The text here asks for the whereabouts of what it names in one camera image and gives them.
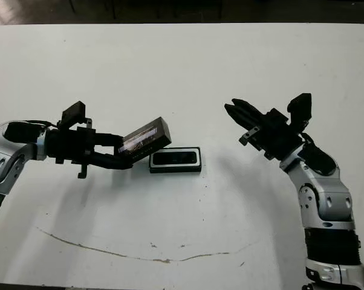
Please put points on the black box base white insert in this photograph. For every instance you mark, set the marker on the black box base white insert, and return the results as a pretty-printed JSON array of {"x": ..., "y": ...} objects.
[{"x": 176, "y": 170}]

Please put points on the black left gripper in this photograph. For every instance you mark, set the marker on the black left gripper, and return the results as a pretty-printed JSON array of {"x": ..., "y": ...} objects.
[{"x": 73, "y": 145}]

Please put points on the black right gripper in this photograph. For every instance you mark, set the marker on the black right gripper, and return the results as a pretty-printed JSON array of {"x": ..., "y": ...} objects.
[{"x": 278, "y": 136}]

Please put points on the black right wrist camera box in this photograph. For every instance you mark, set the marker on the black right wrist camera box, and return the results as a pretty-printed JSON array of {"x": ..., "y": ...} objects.
[{"x": 301, "y": 108}]

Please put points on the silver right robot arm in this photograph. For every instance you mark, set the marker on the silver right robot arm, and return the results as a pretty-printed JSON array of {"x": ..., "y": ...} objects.
[{"x": 327, "y": 205}]

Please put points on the black slim camera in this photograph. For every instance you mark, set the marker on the black slim camera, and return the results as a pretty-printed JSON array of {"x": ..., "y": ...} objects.
[{"x": 176, "y": 158}]

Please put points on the black box lid with window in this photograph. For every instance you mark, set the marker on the black box lid with window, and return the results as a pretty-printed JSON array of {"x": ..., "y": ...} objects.
[{"x": 151, "y": 136}]

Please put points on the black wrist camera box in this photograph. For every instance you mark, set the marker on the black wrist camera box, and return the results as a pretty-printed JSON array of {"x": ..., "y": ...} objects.
[
  {"x": 74, "y": 113},
  {"x": 301, "y": 108}
]

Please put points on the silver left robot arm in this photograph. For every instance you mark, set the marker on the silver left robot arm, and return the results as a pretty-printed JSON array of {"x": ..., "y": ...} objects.
[{"x": 6, "y": 157}]

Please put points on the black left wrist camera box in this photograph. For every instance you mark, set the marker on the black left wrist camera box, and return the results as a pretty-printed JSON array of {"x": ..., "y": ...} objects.
[{"x": 74, "y": 113}]

